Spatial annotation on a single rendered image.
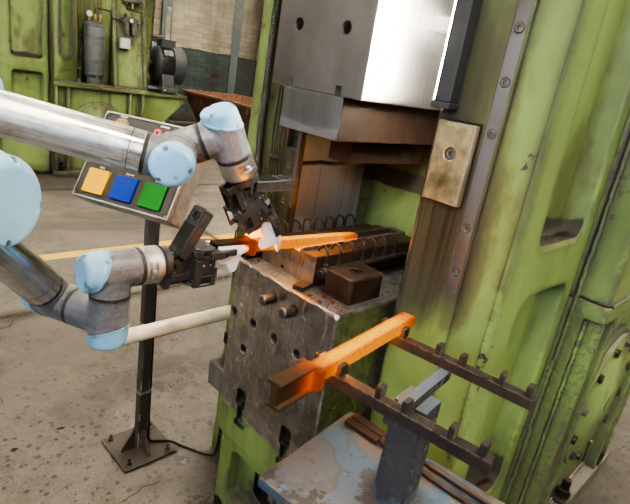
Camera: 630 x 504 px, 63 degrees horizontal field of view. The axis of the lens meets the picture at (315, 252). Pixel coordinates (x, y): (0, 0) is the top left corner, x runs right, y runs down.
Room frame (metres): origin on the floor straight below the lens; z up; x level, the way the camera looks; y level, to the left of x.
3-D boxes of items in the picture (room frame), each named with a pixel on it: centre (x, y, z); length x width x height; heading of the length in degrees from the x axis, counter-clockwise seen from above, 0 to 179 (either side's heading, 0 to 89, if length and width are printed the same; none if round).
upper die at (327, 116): (1.39, -0.08, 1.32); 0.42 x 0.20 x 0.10; 137
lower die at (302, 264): (1.39, -0.08, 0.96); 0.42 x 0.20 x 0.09; 137
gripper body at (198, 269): (1.00, 0.26, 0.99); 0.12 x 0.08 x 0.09; 137
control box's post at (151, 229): (1.56, 0.53, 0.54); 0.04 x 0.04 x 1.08; 47
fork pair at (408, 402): (0.76, -0.21, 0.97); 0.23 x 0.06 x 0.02; 145
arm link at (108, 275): (0.88, 0.37, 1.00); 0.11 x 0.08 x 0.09; 137
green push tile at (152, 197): (1.41, 0.48, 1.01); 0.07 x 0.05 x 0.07; 72
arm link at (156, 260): (0.94, 0.31, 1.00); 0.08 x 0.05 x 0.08; 47
